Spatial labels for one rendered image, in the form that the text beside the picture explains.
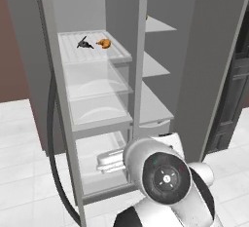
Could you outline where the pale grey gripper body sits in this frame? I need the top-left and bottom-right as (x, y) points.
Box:
(95, 149), (126, 174)

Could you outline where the white freezer bottom bin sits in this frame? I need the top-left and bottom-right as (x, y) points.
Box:
(75, 131), (137, 197)

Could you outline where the clear freezer drawer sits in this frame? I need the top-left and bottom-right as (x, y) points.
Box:
(62, 59), (134, 102)
(68, 94), (134, 132)

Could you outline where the white fridge crisper drawer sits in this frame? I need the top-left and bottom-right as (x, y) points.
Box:
(137, 119), (172, 140)

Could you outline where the grey fridge shelf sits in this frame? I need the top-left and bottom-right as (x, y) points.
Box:
(144, 15), (178, 33)
(138, 81), (175, 127)
(142, 51), (171, 79)

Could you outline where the grey fridge freezer cabinet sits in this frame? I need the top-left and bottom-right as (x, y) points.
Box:
(33, 0), (200, 227)

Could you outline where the white ribbed freezer shelf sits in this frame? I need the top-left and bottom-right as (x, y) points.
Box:
(57, 29), (133, 65)

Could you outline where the dark frozen fish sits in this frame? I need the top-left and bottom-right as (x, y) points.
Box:
(76, 35), (95, 50)

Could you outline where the grey fridge door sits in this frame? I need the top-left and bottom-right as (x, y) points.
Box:
(170, 0), (249, 164)

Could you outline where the grey freezer door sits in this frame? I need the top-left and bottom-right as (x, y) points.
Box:
(2, 0), (67, 156)

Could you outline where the orange croissant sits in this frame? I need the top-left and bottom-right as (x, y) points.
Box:
(95, 38), (112, 50)

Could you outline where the dark curved door handle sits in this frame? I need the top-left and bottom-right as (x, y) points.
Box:
(46, 71), (82, 227)

